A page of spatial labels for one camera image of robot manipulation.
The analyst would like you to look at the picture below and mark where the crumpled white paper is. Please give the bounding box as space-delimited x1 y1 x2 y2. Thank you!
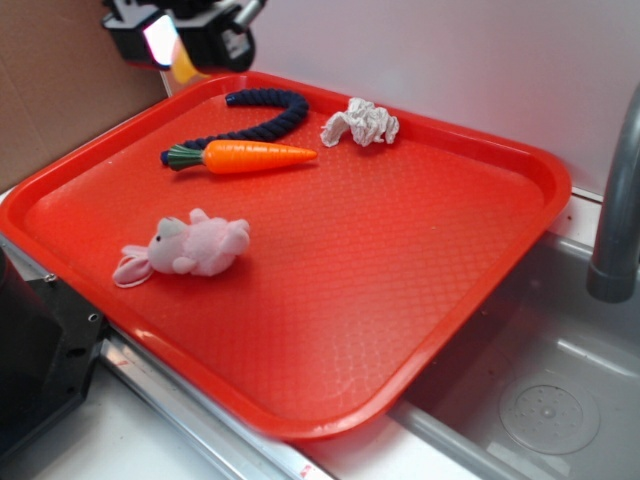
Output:
320 97 400 148

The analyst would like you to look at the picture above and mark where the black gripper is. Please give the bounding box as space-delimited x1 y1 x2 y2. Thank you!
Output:
101 0 267 73

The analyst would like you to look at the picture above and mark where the grey toy sink basin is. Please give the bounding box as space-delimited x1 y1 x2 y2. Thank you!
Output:
391 234 639 479

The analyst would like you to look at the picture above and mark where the yellow rubber duck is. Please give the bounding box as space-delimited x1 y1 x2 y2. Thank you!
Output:
170 48 208 85

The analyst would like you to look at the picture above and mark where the orange toy carrot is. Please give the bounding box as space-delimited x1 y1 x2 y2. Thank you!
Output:
163 140 318 175

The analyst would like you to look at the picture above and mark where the pink plush bunny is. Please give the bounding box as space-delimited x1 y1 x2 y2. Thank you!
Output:
112 208 250 288

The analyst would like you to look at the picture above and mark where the brown cardboard panel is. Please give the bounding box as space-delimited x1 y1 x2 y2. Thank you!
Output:
1 1 169 191

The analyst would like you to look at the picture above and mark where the navy blue rope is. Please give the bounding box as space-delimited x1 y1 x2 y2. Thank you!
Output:
159 88 310 166

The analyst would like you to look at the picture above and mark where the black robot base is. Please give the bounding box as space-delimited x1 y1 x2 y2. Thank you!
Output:
1 253 106 462

